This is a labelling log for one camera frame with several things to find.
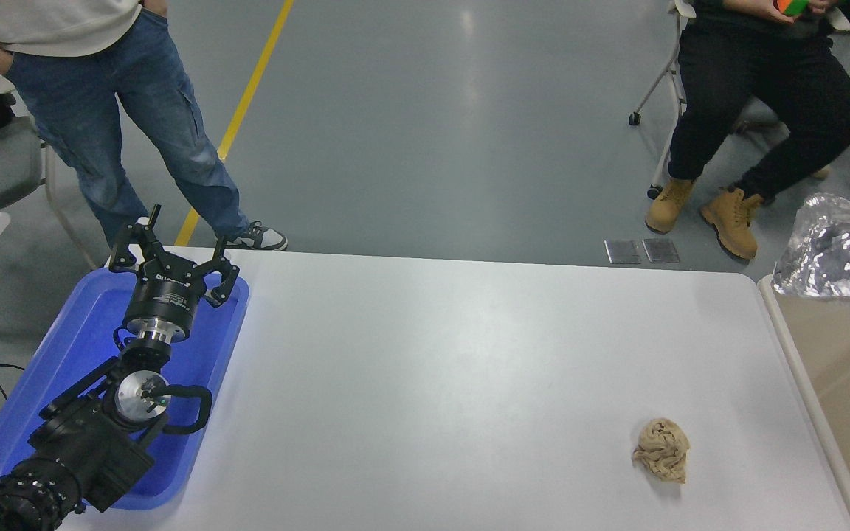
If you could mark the person's right hand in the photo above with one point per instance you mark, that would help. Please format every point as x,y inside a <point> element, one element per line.
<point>768,11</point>

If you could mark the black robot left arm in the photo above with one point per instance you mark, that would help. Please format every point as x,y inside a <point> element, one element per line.
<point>85,442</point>

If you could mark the colourful puzzle cube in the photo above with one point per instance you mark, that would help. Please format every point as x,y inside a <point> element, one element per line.
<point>792,6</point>

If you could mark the white frame wheeled chair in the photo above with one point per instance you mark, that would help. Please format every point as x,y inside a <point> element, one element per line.
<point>634,118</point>

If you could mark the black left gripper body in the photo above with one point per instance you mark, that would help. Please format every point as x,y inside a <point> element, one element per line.
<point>162,299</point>

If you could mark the crumpled tan paper ball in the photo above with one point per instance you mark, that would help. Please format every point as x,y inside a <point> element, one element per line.
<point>661,450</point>

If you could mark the metal floor plate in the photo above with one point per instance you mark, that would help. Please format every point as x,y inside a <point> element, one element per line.
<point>621,251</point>
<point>660,251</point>

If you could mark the person's left hand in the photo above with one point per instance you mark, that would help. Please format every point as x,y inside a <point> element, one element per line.
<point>825,6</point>

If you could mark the blue plastic tray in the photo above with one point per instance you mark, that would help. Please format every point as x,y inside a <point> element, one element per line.
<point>63,354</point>

